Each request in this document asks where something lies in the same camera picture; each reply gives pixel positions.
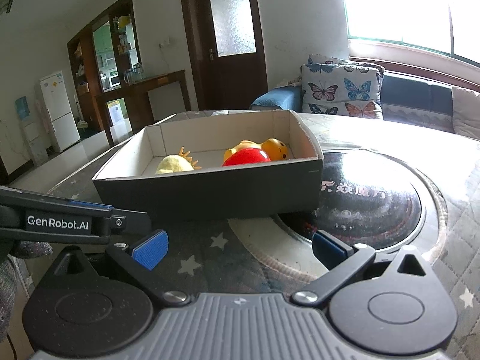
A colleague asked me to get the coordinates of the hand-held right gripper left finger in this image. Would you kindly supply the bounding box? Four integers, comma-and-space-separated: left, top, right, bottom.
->
35, 229, 190, 305

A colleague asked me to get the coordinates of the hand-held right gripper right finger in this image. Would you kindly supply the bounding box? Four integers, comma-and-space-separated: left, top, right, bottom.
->
292, 230, 437, 307

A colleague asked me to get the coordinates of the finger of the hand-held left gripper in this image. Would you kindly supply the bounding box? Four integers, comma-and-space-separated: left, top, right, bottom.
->
69, 200, 154, 246

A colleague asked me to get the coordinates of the yellow plush chick toy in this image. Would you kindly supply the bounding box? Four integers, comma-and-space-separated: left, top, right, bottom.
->
155, 146, 202, 175

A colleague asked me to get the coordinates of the dark cardboard box white inside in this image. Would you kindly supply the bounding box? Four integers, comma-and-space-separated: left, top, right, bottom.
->
92, 109, 324, 223

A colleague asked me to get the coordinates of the yellow rubber duck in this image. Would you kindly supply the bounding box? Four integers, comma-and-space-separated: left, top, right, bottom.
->
224, 138, 289, 162

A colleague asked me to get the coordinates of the red ball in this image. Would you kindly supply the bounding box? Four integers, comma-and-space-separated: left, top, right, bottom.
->
222, 148, 271, 167

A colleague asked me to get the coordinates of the person's left hand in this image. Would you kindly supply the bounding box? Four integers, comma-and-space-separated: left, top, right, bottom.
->
0, 241, 53, 332

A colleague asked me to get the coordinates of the round black glass cooktop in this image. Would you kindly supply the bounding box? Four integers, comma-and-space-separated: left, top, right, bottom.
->
229, 150, 443, 282

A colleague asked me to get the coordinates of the water dispenser with blue bottle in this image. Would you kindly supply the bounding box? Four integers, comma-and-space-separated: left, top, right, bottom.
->
15, 97, 49, 166

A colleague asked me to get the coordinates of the white refrigerator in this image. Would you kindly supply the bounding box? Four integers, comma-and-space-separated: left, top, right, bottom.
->
39, 70, 81, 153

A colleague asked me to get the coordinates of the dark wooden console table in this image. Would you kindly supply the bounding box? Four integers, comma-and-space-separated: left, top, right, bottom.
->
95, 69, 192, 147

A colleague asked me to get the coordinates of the glass pitcher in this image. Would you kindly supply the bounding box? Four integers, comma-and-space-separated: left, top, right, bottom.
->
124, 64, 145, 84

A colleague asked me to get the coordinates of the butterfly print cushion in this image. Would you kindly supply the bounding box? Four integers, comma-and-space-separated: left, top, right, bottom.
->
307, 53, 350, 67
301, 63, 385, 120

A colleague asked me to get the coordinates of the blue sofa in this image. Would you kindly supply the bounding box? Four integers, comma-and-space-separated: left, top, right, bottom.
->
250, 73, 480, 136

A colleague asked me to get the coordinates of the dark wooden door frosted pane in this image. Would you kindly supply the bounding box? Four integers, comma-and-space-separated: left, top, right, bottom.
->
177, 0, 269, 111

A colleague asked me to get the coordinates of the dark wooden shelf cabinet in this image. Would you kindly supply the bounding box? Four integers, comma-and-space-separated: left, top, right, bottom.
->
67, 0, 143, 122

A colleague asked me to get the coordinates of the beige quilted cushion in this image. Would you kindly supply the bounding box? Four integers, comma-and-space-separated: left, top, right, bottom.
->
452, 86, 480, 140

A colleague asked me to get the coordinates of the large bright window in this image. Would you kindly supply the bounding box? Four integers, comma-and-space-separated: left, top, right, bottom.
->
339, 0, 480, 64

